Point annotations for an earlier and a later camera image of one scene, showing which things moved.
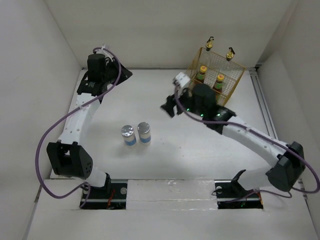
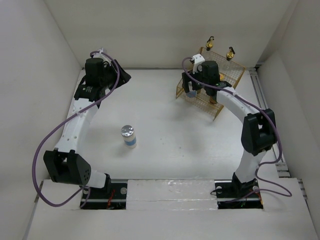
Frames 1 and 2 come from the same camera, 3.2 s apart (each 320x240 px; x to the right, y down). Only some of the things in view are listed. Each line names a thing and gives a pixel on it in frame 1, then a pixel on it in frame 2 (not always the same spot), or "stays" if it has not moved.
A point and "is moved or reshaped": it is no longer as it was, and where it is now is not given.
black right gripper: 169,105 to 187,79
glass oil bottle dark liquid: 209,43 stays
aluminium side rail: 258,86 stays
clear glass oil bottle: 230,55 stays
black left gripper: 124,74 stays
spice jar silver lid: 144,130 is moved or reshaped
